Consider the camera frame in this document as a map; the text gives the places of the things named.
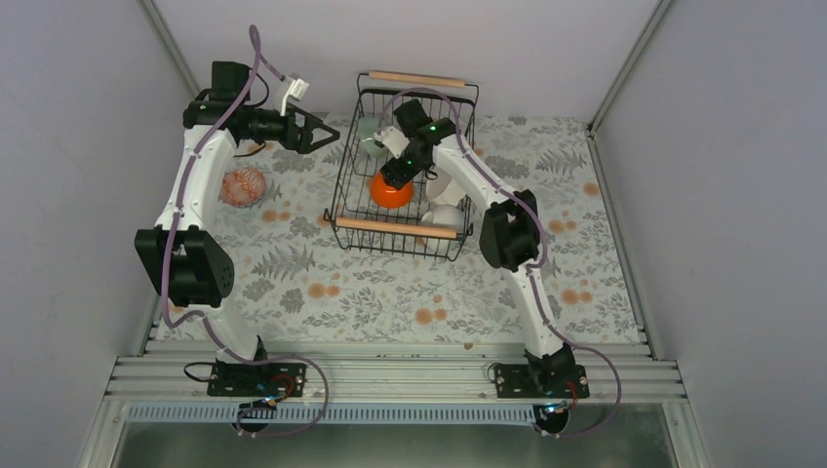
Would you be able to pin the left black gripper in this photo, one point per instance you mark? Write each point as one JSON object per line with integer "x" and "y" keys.
{"x": 302, "y": 145}

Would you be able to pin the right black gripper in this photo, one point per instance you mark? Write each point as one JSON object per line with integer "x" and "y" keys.
{"x": 396, "y": 175}

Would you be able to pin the mint green bowl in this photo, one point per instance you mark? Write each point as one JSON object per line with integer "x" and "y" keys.
{"x": 366, "y": 131}

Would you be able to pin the orange bowl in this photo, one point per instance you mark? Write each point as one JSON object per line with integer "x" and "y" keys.
{"x": 388, "y": 197}

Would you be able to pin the red patterned bowl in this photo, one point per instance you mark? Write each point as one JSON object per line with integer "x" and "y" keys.
{"x": 242, "y": 187}

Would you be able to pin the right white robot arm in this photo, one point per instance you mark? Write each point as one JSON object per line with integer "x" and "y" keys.
{"x": 512, "y": 238}

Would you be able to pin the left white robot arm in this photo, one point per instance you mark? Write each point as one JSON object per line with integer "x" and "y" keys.
{"x": 191, "y": 272}

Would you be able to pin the white cylindrical bowl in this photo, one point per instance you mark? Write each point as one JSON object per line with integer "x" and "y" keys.
{"x": 442, "y": 189}

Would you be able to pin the white round bowl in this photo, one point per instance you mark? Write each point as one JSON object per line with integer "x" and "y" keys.
{"x": 446, "y": 217}

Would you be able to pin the floral table mat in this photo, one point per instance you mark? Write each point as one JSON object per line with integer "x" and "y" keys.
{"x": 295, "y": 282}

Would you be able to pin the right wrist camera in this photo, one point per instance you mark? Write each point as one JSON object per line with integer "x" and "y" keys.
{"x": 392, "y": 139}

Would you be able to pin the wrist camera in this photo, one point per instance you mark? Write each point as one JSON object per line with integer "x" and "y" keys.
{"x": 290, "y": 88}
{"x": 392, "y": 139}

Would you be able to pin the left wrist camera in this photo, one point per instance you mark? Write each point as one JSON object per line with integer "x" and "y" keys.
{"x": 290, "y": 88}

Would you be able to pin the black wire dish rack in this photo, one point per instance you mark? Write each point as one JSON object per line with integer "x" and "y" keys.
{"x": 361, "y": 224}

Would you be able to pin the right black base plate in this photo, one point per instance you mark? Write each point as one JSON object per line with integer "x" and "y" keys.
{"x": 516, "y": 381}

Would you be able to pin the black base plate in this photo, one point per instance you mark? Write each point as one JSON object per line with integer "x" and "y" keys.
{"x": 516, "y": 381}
{"x": 268, "y": 381}

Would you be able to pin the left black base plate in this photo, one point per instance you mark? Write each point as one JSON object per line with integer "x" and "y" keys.
{"x": 268, "y": 381}

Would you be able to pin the aluminium mounting rail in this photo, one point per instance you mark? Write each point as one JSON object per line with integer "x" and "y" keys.
{"x": 362, "y": 372}

